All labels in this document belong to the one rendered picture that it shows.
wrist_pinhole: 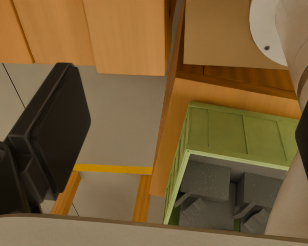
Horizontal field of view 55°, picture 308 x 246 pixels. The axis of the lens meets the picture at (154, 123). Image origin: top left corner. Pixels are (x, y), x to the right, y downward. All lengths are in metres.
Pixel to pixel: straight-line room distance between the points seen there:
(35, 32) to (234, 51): 0.37
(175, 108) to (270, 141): 0.24
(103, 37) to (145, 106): 1.29
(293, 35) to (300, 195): 0.20
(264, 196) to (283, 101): 0.27
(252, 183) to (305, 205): 0.63
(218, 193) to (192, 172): 0.09
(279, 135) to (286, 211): 0.52
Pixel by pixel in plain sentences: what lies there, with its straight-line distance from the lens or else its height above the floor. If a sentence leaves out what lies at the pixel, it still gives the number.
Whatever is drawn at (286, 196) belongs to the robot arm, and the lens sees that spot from 0.25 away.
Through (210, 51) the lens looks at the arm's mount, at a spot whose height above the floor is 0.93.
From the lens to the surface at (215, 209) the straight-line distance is 0.88.
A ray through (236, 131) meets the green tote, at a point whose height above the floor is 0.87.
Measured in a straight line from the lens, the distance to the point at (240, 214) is 0.84.
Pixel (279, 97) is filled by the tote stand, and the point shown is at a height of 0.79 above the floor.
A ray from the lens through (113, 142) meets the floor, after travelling 2.13.
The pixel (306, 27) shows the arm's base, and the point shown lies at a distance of 0.36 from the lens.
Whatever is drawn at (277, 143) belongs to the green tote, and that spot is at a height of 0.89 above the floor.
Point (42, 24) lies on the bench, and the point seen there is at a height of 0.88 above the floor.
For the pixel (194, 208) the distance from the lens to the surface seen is 0.85.
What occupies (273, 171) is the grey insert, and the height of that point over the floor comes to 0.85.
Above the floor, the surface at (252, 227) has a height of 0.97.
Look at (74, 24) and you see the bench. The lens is 0.60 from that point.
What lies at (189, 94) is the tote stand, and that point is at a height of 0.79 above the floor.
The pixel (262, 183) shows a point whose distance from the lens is 0.88.
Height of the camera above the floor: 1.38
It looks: 46 degrees down
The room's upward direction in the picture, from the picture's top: 170 degrees counter-clockwise
